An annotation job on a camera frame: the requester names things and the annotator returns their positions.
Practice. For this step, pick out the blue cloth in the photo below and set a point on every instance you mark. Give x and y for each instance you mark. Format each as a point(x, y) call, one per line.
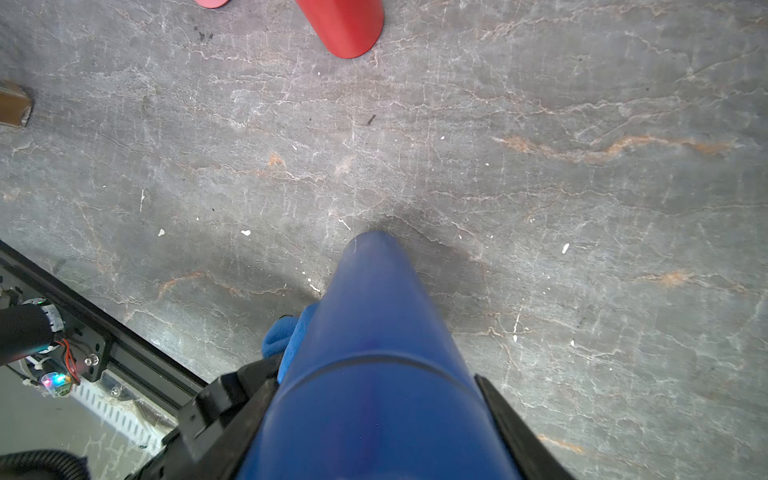
point(285, 337)

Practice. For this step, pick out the red thermos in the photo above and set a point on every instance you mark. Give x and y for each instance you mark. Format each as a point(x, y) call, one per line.
point(347, 28)

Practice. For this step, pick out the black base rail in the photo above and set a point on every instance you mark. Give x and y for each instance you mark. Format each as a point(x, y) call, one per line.
point(40, 315)

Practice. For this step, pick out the small brown jar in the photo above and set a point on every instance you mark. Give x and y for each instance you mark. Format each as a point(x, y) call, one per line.
point(15, 105)

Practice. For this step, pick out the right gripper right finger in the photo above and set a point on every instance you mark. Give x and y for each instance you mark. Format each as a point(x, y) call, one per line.
point(532, 459)

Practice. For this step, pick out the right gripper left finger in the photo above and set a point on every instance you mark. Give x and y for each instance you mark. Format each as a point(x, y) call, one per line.
point(217, 427)

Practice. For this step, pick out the blue thermos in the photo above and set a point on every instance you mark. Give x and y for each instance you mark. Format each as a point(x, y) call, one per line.
point(377, 388)

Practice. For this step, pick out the white slotted cable duct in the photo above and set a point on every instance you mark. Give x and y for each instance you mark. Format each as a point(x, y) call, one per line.
point(129, 412)

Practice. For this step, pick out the pink thermos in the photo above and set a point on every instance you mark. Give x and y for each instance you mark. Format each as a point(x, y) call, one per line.
point(211, 4)

